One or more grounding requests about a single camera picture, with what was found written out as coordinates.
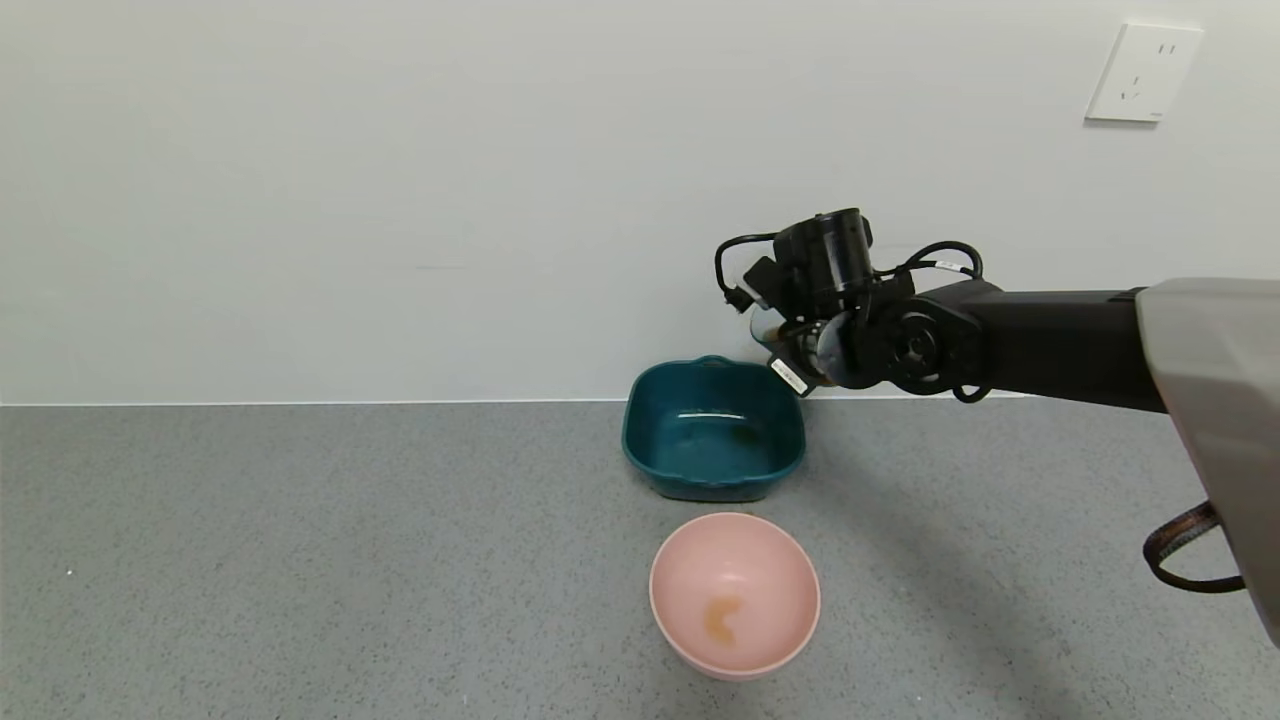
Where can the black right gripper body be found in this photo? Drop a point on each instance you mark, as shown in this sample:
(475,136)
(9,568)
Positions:
(790,377)

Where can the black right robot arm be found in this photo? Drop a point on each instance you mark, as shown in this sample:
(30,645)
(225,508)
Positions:
(1050,340)

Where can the pink plastic bowl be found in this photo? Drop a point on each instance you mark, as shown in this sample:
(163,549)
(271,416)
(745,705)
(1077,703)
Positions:
(735,590)

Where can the teal plastic square basin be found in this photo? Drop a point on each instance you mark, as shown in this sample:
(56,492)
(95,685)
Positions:
(700,450)

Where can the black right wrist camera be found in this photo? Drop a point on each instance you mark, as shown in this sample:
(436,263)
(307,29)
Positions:
(825,255)

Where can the white wall power socket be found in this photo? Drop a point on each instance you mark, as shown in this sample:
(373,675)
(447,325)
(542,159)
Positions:
(1143,72)

